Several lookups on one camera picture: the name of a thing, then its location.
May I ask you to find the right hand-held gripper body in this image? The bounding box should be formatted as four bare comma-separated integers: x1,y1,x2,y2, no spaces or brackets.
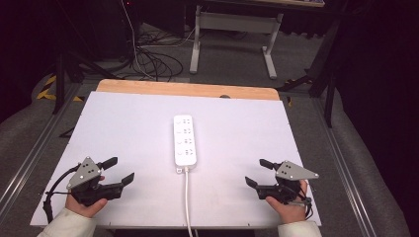
255,160,320,204

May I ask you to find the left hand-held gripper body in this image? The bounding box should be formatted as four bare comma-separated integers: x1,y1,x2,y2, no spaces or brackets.
66,156,125,207

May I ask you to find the person's left hand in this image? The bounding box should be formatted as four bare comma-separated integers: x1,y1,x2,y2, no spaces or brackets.
64,176,109,219

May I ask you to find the person's right hand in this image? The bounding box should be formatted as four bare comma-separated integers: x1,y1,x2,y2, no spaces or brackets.
265,179,309,225

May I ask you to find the white board sheet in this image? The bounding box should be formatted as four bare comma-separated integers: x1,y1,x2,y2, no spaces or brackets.
30,91,322,229

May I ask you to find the white power strip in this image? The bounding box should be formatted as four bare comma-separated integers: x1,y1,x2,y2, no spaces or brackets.
173,114,199,175

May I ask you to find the yellow black floor tape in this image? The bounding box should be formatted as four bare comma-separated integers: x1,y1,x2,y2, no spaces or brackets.
36,74,84,103

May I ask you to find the black metal stand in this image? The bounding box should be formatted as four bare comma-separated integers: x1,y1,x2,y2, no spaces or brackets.
277,18,341,128
52,50,124,116

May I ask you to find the wooden desk top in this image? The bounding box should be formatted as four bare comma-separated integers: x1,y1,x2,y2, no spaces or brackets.
253,0,326,9

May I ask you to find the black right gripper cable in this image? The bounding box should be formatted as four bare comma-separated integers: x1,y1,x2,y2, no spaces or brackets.
286,188,314,221

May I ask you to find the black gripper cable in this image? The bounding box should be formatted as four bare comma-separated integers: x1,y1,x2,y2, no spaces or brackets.
286,188,314,221
42,163,82,225

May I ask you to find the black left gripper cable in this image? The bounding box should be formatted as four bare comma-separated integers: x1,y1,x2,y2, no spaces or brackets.
42,163,82,225

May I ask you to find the metal floor rail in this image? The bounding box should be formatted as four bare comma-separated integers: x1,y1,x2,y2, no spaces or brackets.
0,82,84,213
311,98,379,237

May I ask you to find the white power strip cable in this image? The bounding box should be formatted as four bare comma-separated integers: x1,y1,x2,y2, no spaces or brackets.
184,167,196,237

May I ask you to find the tangle of black floor cables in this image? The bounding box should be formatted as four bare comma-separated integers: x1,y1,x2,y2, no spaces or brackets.
130,31,185,83

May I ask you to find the thin white floor cable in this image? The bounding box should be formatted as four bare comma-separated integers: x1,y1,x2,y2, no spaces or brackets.
120,0,156,81

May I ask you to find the white metal desk frame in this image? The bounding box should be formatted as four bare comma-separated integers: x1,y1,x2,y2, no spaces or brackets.
189,4,285,80

